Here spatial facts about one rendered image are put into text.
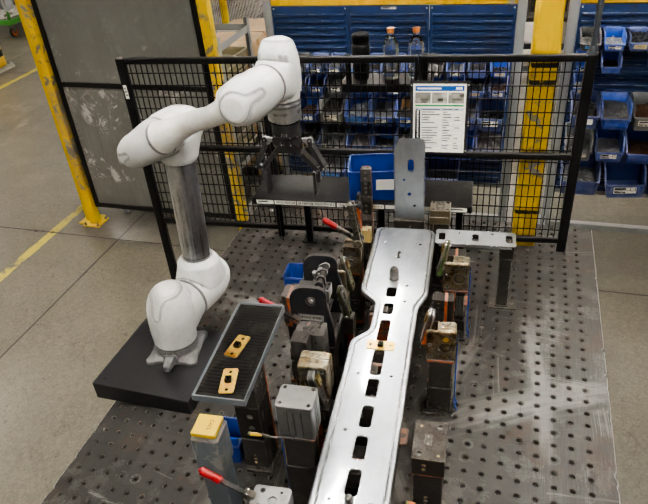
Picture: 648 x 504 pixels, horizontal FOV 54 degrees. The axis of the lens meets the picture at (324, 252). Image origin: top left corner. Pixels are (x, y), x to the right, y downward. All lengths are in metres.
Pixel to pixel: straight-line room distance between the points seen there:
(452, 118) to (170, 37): 1.93
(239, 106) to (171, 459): 1.15
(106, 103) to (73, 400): 1.91
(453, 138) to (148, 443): 1.61
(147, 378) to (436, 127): 1.45
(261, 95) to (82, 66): 2.97
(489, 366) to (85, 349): 2.30
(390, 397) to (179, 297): 0.83
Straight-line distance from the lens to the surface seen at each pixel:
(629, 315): 3.78
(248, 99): 1.44
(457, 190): 2.62
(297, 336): 1.80
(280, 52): 1.58
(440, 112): 2.58
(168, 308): 2.18
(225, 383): 1.62
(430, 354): 1.95
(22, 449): 3.37
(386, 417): 1.71
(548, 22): 2.52
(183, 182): 2.14
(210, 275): 2.30
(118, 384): 2.30
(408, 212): 2.47
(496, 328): 2.45
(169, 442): 2.16
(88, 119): 4.50
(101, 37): 4.19
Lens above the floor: 2.29
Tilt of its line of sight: 34 degrees down
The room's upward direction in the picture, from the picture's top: 5 degrees counter-clockwise
